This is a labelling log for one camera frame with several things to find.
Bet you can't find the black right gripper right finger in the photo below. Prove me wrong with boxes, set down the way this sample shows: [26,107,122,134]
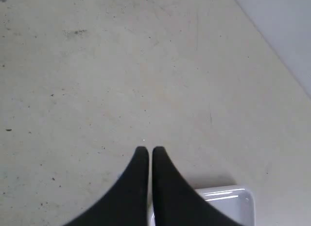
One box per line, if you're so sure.
[152,146,239,226]

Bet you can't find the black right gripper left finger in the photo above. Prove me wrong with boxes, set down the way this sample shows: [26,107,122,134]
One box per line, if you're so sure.
[66,146,149,226]

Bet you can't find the white rectangular tray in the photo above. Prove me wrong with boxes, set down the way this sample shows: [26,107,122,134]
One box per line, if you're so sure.
[148,185,255,226]

